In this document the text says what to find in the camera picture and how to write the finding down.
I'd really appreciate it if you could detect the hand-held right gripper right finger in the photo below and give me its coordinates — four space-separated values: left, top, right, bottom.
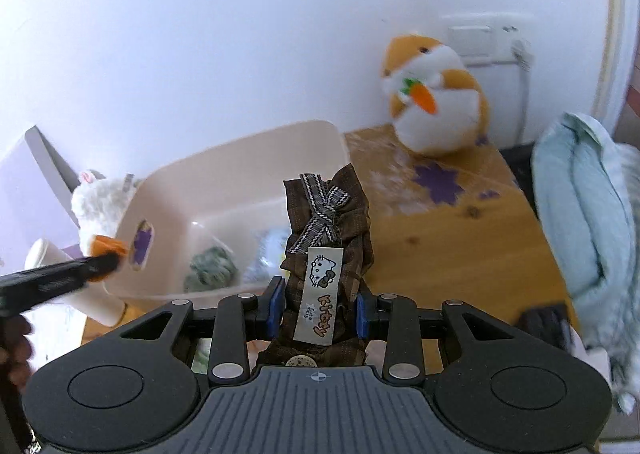
354 291 522 382

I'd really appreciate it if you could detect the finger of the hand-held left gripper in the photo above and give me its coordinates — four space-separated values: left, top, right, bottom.
0 253 122 319

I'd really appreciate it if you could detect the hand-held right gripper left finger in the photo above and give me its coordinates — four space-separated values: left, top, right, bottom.
120 276 287 384

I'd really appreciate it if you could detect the white fluffy rabbit plush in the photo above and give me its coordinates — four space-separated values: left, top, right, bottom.
70 168 140 281

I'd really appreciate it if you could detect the brown plaid pouch with bow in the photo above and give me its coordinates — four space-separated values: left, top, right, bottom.
256 161 377 368

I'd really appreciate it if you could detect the beige plastic storage bin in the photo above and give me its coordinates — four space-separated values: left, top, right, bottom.
102 120 352 311

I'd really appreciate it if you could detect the wooden desktop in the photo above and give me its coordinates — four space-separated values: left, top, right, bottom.
80 123 582 352

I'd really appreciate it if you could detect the person's left hand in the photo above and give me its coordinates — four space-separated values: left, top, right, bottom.
0 313 35 391

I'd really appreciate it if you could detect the white cylindrical cup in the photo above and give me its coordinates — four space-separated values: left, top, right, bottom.
25 237 127 328

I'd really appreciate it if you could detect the green knitted item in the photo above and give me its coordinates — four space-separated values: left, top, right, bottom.
182 245 242 293

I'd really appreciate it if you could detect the white cardboard box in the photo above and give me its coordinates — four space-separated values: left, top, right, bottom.
0 124 82 257

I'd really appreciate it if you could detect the dark object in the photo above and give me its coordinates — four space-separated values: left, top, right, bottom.
519 306 572 351

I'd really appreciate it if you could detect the orange and white hamster plush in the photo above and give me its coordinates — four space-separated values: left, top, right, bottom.
381 32 494 156

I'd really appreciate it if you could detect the light blue cloth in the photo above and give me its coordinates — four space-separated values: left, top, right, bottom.
530 112 640 416

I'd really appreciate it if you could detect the white power cable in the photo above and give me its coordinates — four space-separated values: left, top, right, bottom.
511 40 533 146

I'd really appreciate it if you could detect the white wall outlet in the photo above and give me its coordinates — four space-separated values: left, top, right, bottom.
442 13 537 68

